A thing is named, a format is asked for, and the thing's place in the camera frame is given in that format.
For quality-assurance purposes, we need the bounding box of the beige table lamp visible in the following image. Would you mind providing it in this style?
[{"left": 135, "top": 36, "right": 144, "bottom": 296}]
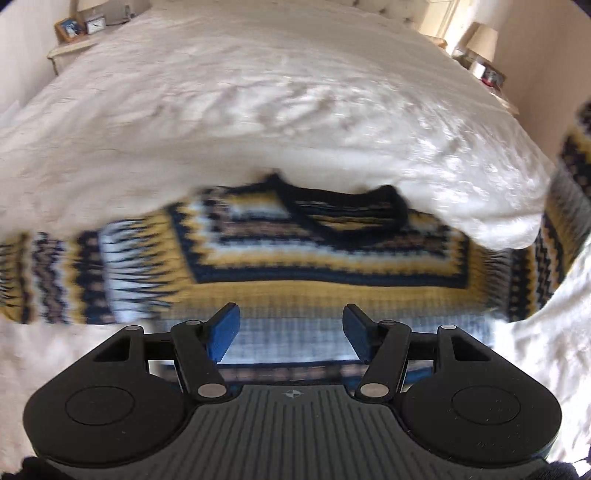
[
  {"left": 76, "top": 0, "right": 109, "bottom": 13},
  {"left": 466, "top": 22, "right": 499, "bottom": 63}
]

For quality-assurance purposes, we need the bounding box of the left cream nightstand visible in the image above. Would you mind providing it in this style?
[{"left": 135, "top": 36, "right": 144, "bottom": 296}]
[{"left": 46, "top": 15, "right": 125, "bottom": 76}]

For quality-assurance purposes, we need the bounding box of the red item on nightstand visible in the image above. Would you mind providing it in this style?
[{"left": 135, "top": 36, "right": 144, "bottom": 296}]
[{"left": 481, "top": 65, "right": 505, "bottom": 90}]

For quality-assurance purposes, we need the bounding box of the small white alarm clock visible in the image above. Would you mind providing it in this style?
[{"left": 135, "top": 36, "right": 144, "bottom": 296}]
[{"left": 85, "top": 15, "right": 107, "bottom": 35}]

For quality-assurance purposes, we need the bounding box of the right cream nightstand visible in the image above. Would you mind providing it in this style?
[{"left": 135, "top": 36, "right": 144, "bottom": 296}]
[{"left": 452, "top": 49, "right": 519, "bottom": 117}]

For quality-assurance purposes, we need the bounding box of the right beige table lamp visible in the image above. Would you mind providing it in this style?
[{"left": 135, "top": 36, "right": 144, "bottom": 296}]
[{"left": 466, "top": 22, "right": 499, "bottom": 63}]

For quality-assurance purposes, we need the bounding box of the cream nightstand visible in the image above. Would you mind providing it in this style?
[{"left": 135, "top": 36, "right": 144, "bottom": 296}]
[
  {"left": 46, "top": 15, "right": 125, "bottom": 76},
  {"left": 452, "top": 49, "right": 519, "bottom": 117}
]

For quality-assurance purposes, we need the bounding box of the cream tufted headboard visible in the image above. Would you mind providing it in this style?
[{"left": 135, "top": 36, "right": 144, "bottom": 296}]
[{"left": 341, "top": 0, "right": 430, "bottom": 29}]

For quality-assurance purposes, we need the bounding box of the wooden photo frame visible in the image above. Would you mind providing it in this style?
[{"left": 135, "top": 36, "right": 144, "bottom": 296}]
[{"left": 54, "top": 17, "right": 86, "bottom": 43}]

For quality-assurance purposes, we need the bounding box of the left beige table lamp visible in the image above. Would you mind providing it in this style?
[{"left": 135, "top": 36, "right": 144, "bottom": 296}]
[{"left": 76, "top": 0, "right": 109, "bottom": 13}]

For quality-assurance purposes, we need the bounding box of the white embroidered bedspread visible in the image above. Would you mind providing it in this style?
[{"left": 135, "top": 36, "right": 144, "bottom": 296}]
[{"left": 1, "top": 1, "right": 590, "bottom": 471}]

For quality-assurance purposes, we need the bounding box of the navy yellow patterned knit sweater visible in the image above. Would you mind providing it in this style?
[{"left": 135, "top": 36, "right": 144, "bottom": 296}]
[{"left": 0, "top": 103, "right": 591, "bottom": 384}]

